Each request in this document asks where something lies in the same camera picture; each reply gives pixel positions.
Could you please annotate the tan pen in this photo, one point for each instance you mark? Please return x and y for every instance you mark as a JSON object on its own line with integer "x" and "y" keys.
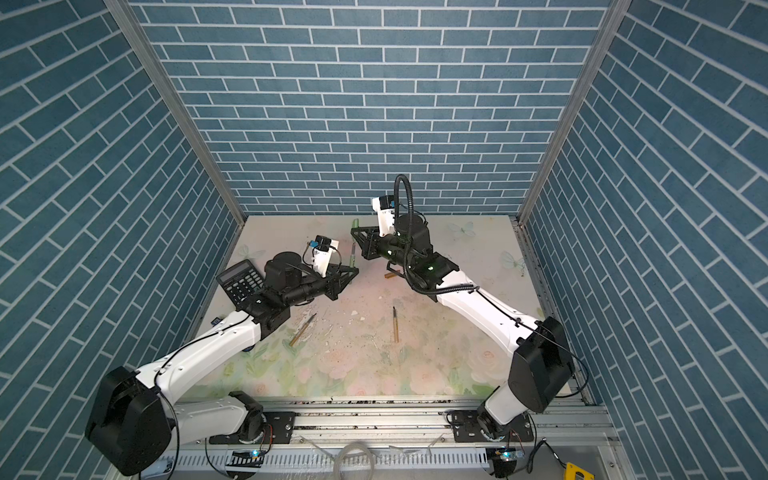
{"x": 302, "y": 330}
{"x": 395, "y": 322}

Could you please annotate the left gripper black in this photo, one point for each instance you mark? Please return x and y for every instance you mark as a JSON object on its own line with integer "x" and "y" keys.
{"x": 333, "y": 279}

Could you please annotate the black desk calculator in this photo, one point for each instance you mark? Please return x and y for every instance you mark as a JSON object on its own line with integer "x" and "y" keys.
{"x": 241, "y": 281}

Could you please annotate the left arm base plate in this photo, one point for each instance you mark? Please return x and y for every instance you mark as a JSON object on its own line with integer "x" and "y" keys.
{"x": 266, "y": 428}

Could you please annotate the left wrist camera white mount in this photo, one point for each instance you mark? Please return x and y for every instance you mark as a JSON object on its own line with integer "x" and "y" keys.
{"x": 319, "y": 253}

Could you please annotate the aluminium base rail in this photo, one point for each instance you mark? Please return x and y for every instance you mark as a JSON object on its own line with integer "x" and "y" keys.
{"x": 351, "y": 436}

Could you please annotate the tan pen middle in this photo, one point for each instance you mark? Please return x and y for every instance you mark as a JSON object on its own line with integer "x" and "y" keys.
{"x": 395, "y": 322}

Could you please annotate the tan pen left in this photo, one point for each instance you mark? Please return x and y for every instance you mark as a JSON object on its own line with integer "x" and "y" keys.
{"x": 302, "y": 330}

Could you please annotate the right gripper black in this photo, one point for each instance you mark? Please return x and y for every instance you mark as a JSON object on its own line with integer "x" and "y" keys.
{"x": 371, "y": 246}

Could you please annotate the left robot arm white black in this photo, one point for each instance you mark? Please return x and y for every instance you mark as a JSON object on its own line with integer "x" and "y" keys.
{"x": 137, "y": 415}

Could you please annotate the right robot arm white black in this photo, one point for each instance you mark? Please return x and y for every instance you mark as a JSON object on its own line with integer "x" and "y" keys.
{"x": 541, "y": 362}

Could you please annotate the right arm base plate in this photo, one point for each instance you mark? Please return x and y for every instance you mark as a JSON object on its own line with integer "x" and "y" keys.
{"x": 474, "y": 426}

